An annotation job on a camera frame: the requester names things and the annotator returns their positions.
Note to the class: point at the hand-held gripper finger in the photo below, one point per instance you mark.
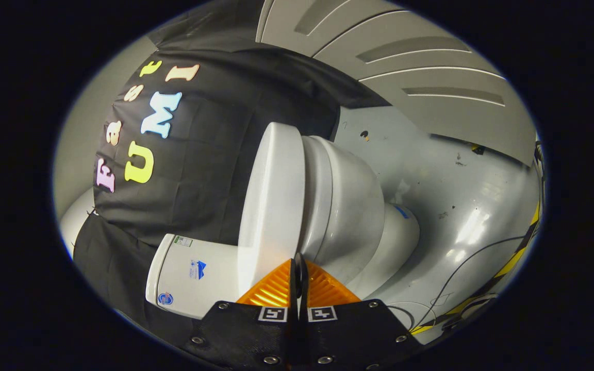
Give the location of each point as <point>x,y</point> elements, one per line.
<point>303,278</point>
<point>293,288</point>

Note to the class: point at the white toilet lid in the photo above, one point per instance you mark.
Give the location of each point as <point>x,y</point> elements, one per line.
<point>274,201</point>

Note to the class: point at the white toilet seat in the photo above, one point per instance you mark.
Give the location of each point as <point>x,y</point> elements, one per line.
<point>317,196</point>

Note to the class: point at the white ceramic toilet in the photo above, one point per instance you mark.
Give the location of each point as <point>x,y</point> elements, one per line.
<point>353,206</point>

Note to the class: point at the black backdrop cloth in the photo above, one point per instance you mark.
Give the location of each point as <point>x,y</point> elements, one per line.
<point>209,170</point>

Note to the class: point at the yellow black floor tape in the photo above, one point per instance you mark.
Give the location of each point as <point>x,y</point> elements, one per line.
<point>511,260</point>

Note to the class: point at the grey drawer cabinet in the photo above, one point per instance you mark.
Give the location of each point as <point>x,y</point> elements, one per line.
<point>431,103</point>

